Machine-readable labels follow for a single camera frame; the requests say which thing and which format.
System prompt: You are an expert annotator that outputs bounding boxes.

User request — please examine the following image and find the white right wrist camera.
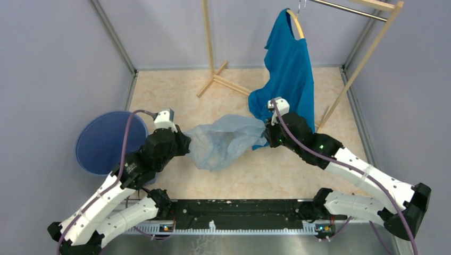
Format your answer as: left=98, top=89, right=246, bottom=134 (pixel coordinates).
left=267, top=97, right=290, bottom=126

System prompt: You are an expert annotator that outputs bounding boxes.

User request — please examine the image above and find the light blue plastic trash bag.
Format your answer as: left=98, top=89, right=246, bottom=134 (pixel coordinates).
left=184, top=114, right=267, bottom=171

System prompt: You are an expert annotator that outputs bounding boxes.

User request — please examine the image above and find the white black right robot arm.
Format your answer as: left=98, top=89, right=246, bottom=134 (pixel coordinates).
left=263, top=113, right=431, bottom=241

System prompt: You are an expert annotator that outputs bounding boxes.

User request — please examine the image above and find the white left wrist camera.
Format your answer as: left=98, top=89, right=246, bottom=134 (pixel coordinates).
left=154, top=108, right=178, bottom=133

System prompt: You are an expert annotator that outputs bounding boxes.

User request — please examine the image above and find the blue plastic trash bin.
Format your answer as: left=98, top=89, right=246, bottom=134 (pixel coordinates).
left=75, top=110, right=130, bottom=178

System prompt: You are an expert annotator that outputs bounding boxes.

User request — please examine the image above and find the wooden clothes rack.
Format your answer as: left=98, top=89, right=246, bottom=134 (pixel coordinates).
left=196, top=0, right=405, bottom=133

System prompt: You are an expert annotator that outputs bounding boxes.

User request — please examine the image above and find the wooden clothes hanger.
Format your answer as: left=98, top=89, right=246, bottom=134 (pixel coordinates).
left=286, top=9, right=305, bottom=39

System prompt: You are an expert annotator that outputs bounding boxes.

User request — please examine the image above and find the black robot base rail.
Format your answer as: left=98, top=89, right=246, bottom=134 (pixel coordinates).
left=155, top=199, right=348, bottom=231

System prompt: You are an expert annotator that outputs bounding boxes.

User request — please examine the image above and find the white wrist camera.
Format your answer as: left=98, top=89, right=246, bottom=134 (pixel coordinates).
left=154, top=108, right=178, bottom=133
left=267, top=97, right=290, bottom=126

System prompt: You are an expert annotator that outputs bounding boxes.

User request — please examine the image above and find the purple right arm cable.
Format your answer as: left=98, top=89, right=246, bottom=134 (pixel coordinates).
left=269, top=99, right=420, bottom=255

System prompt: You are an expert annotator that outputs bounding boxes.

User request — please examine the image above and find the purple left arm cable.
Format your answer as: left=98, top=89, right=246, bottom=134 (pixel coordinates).
left=54, top=109, right=157, bottom=255

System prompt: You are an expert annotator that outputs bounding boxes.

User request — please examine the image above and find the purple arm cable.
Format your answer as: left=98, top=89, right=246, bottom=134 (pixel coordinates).
left=269, top=99, right=420, bottom=255
left=54, top=109, right=157, bottom=255

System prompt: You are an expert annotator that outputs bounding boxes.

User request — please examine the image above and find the blue t-shirt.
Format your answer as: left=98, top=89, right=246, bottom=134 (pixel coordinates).
left=248, top=8, right=315, bottom=131

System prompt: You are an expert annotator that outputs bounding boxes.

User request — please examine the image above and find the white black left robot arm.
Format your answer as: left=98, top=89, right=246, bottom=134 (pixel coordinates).
left=47, top=128, right=191, bottom=254

